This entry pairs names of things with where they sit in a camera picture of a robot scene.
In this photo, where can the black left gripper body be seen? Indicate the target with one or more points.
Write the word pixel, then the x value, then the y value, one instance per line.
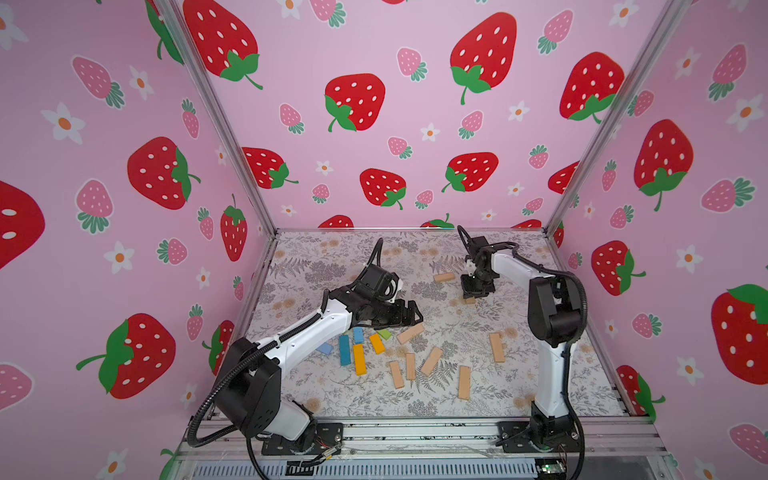
pixel 386 314

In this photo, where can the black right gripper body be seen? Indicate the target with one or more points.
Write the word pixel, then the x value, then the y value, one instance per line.
pixel 474 279

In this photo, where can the natural wooden block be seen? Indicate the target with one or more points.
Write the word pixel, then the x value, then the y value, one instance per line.
pixel 431 361
pixel 497 347
pixel 396 373
pixel 464 383
pixel 409 334
pixel 444 277
pixel 410 367

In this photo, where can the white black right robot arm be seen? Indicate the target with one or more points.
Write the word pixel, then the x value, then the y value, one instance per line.
pixel 557 316

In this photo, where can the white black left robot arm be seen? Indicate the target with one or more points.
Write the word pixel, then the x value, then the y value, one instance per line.
pixel 248 389

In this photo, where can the green wooden block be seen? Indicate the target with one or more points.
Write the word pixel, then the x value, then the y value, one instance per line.
pixel 383 334

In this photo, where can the short yellow wooden block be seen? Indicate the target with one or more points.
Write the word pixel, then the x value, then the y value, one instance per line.
pixel 377 344

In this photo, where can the light blue wooden block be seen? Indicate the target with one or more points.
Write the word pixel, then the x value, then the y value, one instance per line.
pixel 358 336

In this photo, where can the long yellow wooden block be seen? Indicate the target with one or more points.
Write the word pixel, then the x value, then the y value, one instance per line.
pixel 359 359

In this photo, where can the teal wooden block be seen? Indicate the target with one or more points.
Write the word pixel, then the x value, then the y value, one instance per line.
pixel 344 350

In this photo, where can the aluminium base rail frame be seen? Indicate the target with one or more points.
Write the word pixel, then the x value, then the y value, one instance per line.
pixel 437 448

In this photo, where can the aluminium corner post right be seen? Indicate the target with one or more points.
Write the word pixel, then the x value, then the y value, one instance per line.
pixel 660 34

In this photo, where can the aluminium corner post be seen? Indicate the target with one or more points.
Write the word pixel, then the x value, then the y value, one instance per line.
pixel 180 34
pixel 660 34

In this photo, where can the aluminium corner post left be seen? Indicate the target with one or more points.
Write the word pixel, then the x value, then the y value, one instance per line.
pixel 180 34

